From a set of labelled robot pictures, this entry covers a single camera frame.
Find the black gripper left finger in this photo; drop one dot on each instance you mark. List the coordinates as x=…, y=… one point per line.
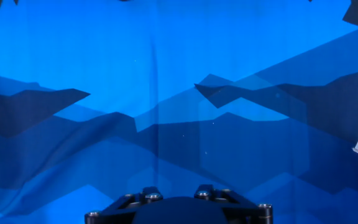
x=113, y=211

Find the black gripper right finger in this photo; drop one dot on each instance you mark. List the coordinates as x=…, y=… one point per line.
x=244, y=211

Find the blue geometric patterned backdrop cloth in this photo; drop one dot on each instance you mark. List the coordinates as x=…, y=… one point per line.
x=135, y=62

